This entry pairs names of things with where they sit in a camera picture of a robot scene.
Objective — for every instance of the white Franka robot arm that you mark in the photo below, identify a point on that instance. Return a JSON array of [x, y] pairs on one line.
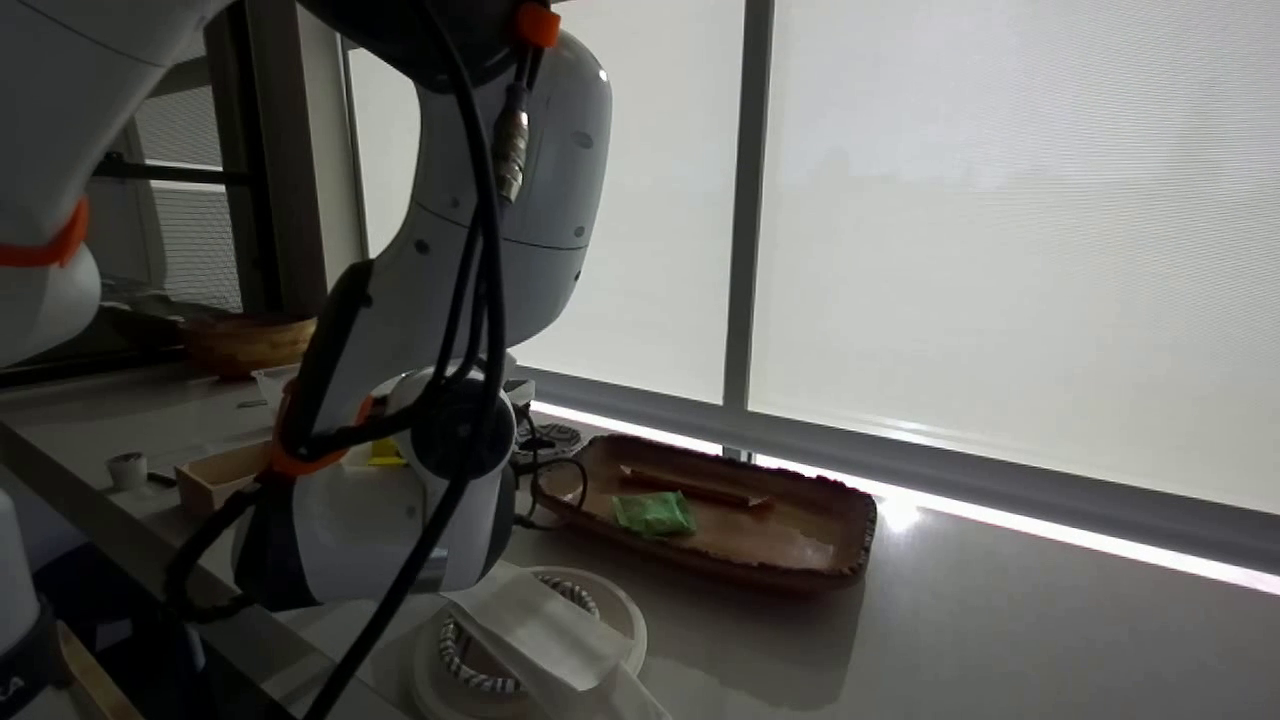
[[402, 292]]

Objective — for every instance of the brown woven basket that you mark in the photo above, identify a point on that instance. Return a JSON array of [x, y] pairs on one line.
[[247, 347]]

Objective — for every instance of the green snack packet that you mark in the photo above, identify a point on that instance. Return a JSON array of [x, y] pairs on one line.
[[655, 517]]

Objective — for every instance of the white roller blind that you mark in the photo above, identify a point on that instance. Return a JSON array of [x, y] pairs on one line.
[[1040, 201], [665, 201]]

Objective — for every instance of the small white cup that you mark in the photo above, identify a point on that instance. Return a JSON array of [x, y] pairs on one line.
[[127, 470]]

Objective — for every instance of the dark vertical post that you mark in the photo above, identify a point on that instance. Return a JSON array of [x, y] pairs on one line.
[[284, 201]]

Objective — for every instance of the brown wrapped stick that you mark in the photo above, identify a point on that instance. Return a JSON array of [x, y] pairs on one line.
[[693, 490]]

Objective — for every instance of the grey window mullion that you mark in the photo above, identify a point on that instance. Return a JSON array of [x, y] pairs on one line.
[[749, 201]]

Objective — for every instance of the yellow wooden block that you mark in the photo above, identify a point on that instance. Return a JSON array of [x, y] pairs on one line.
[[386, 453]]

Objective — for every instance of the brown cardboard box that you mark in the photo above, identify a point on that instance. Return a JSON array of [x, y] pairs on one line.
[[212, 479]]

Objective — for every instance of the patterned paper bowl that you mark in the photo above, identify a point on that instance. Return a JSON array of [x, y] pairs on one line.
[[556, 437]]

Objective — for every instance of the brown wooden tray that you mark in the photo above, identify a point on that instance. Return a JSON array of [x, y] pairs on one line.
[[744, 533]]

